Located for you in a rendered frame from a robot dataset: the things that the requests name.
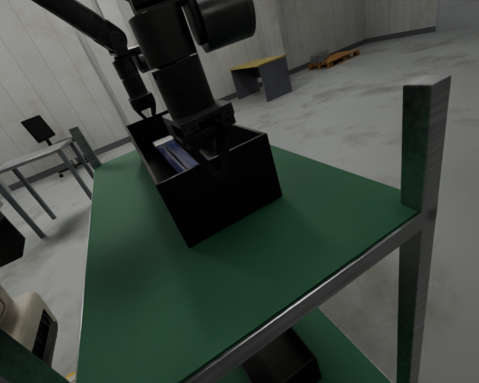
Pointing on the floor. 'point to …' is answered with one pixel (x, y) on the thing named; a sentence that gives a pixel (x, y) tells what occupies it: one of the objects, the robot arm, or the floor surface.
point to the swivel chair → (41, 131)
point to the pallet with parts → (330, 58)
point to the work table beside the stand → (30, 184)
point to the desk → (260, 68)
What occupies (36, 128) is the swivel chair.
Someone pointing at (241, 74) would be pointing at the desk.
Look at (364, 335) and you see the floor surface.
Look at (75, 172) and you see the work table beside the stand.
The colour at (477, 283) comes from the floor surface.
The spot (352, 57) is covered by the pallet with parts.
